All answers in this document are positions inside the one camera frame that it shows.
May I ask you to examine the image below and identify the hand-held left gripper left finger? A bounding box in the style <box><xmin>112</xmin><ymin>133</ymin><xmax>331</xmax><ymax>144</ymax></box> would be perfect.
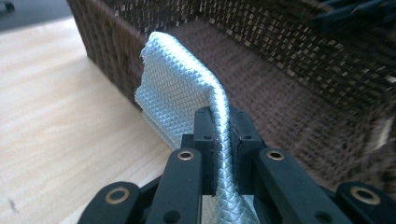
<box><xmin>181</xmin><ymin>105</ymin><xmax>218</xmax><ymax>196</ymax></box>

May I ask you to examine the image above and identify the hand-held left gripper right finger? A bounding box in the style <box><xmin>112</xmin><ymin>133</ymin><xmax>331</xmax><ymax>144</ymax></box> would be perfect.
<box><xmin>229</xmin><ymin>106</ymin><xmax>267</xmax><ymax>195</ymax></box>

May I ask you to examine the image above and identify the light blue cloth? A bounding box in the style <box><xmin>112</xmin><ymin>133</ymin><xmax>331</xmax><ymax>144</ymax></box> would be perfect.
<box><xmin>134</xmin><ymin>31</ymin><xmax>261</xmax><ymax>224</ymax></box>

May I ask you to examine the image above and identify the brown woven basket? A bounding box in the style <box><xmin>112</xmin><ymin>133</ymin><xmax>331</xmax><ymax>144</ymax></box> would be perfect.
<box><xmin>65</xmin><ymin>0</ymin><xmax>396</xmax><ymax>200</ymax></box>

